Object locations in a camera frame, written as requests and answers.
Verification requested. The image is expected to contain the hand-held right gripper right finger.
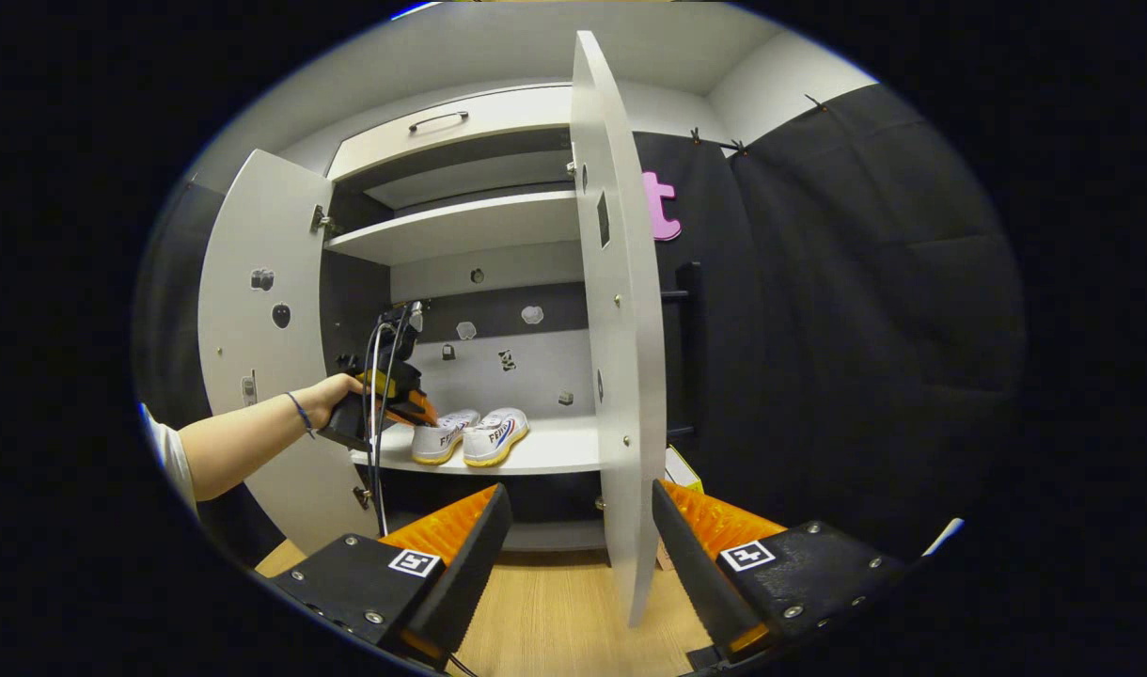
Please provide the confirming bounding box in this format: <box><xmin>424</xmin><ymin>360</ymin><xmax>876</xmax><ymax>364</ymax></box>
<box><xmin>651</xmin><ymin>478</ymin><xmax>911</xmax><ymax>667</ymax></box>

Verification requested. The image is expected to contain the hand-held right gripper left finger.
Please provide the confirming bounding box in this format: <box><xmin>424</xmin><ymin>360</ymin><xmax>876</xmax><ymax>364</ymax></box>
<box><xmin>265</xmin><ymin>482</ymin><xmax>514</xmax><ymax>672</ymax></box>

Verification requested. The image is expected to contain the white canvas shoe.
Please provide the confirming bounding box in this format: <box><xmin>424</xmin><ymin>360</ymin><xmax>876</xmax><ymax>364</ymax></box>
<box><xmin>463</xmin><ymin>406</ymin><xmax>531</xmax><ymax>468</ymax></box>
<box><xmin>411</xmin><ymin>408</ymin><xmax>482</xmax><ymax>466</ymax></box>

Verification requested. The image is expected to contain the grey white shoe cabinet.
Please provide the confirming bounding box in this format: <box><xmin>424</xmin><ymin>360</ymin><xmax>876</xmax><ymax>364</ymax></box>
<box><xmin>318</xmin><ymin>83</ymin><xmax>605</xmax><ymax>556</ymax></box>

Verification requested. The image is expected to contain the white cabinet door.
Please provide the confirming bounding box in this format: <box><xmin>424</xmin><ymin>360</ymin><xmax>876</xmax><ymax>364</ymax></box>
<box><xmin>569</xmin><ymin>30</ymin><xmax>668</xmax><ymax>629</ymax></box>
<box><xmin>197</xmin><ymin>149</ymin><xmax>382</xmax><ymax>556</ymax></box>

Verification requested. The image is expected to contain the white cabinet drawer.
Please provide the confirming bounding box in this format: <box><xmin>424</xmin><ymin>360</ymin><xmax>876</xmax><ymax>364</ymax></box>
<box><xmin>327</xmin><ymin>85</ymin><xmax>574</xmax><ymax>184</ymax></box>

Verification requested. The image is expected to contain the person's white shirt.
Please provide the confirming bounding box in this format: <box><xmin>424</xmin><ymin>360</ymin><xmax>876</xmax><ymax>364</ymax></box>
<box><xmin>139</xmin><ymin>402</ymin><xmax>199</xmax><ymax>516</ymax></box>

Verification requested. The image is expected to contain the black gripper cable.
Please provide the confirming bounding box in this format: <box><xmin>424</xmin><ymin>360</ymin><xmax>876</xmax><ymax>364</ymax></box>
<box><xmin>361</xmin><ymin>315</ymin><xmax>396</xmax><ymax>539</ymax></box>

